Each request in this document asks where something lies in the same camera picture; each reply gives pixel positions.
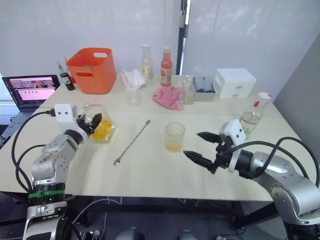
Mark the clear bottle yellow label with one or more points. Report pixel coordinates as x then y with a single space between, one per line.
147 70

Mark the dark green syrup bottle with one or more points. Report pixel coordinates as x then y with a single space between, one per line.
68 81

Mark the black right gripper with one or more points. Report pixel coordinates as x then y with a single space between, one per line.
223 155

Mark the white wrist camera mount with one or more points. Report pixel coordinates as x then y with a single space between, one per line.
63 113
235 130

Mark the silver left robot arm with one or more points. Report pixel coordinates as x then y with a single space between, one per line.
50 162

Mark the black vertical pole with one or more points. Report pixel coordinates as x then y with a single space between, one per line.
182 50

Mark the small plain clear glass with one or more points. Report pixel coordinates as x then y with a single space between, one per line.
133 98

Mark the pink drink bottle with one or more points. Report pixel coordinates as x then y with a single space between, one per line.
166 72

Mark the faceted square glass bottle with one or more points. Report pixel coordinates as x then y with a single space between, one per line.
103 130

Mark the open black laptop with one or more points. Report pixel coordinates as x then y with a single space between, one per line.
32 90

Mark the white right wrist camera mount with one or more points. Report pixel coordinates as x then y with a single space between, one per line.
235 130

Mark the green label juice bottle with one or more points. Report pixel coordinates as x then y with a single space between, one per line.
250 122

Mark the dark grey bundle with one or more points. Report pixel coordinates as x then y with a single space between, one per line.
203 83

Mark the orange plastic basket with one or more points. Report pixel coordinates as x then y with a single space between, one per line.
100 75

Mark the white drawer box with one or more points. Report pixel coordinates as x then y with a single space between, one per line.
235 82

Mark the grey storage box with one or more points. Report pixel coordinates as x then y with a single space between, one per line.
205 96

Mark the glass bottle with red tag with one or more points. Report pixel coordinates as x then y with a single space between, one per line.
188 93

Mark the ribbed glass tumbler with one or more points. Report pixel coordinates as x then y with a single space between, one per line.
175 140

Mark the pink knitted cloth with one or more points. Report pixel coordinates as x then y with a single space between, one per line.
167 97

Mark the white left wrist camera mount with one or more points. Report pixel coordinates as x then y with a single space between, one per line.
63 113

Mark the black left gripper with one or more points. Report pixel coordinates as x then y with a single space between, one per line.
86 127

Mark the long metal bar spoon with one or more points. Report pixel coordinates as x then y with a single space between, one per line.
132 142

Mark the white crumpled tissue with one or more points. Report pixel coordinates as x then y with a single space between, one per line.
133 77

